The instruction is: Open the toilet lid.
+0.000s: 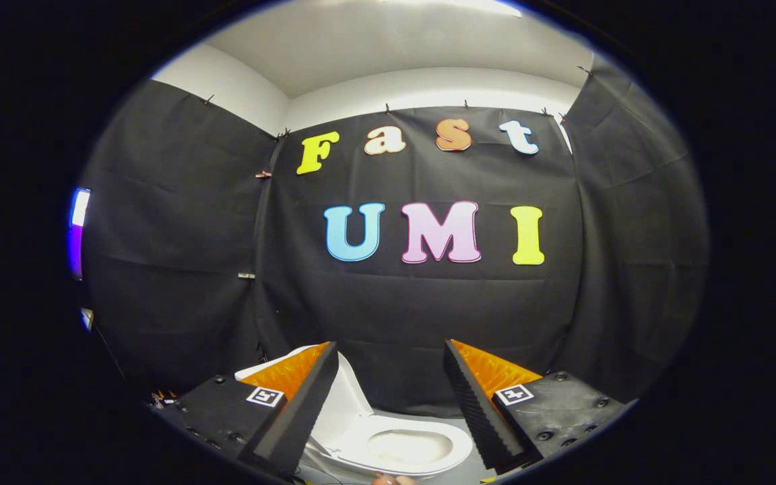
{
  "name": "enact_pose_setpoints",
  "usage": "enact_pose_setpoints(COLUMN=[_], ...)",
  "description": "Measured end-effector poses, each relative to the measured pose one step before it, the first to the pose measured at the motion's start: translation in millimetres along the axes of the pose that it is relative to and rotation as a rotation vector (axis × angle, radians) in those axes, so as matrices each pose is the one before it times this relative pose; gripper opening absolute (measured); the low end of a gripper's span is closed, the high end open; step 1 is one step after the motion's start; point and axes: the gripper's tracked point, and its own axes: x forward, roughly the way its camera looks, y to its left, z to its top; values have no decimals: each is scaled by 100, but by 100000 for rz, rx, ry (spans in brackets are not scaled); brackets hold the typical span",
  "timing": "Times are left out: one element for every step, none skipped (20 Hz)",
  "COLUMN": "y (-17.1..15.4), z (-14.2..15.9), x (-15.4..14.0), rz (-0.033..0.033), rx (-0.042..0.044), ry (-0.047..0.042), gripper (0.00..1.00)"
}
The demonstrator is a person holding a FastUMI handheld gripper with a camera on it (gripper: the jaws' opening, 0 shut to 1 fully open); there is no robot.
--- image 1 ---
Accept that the lit screen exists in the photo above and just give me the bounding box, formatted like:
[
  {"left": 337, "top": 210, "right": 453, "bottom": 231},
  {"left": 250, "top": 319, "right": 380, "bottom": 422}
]
[{"left": 68, "top": 187, "right": 92, "bottom": 280}]

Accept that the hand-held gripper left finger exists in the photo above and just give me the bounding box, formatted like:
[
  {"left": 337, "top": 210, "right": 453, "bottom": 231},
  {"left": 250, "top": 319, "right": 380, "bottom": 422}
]
[{"left": 159, "top": 342, "right": 340, "bottom": 479}]

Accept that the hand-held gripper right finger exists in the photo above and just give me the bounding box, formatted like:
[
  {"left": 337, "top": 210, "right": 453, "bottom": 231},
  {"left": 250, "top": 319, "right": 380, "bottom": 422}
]
[{"left": 443, "top": 339, "right": 631, "bottom": 472}]

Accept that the black backdrop cloth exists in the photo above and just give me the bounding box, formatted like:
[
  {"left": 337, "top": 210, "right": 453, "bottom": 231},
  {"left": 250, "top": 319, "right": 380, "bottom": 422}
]
[{"left": 82, "top": 54, "right": 711, "bottom": 418}]

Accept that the white toilet bowl with seat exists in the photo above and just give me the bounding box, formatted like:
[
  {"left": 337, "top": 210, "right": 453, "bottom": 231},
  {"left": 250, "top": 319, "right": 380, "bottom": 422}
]
[{"left": 304, "top": 412, "right": 474, "bottom": 480}]

